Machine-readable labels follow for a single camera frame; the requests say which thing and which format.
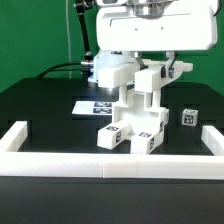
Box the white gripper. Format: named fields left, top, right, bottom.
left=96, top=0, right=218, bottom=78

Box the white chair back bar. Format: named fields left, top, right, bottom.
left=134, top=61, right=193, bottom=93

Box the white chair seat part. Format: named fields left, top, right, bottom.
left=112, top=85, right=166, bottom=134

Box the white tag sheet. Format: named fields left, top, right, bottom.
left=72, top=101, right=113, bottom=116

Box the black camera stand pole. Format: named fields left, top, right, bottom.
left=74, top=0, right=94, bottom=66

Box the black cable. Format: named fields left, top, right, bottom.
left=36, top=61, right=92, bottom=79

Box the white U-shaped fence frame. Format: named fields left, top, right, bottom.
left=0, top=121, right=224, bottom=180

